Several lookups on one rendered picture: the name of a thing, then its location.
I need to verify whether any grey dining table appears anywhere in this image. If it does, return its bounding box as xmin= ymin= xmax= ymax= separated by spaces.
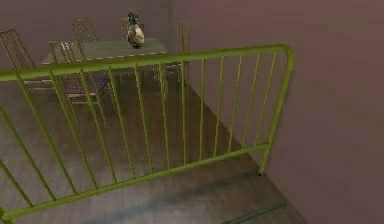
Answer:
xmin=40 ymin=37 xmax=169 ymax=84

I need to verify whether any patterned round vase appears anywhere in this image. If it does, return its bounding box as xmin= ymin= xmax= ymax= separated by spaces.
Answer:
xmin=126 ymin=11 xmax=146 ymax=50

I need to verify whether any green metal railing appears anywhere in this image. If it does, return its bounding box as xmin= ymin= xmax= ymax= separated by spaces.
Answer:
xmin=0 ymin=43 xmax=296 ymax=224

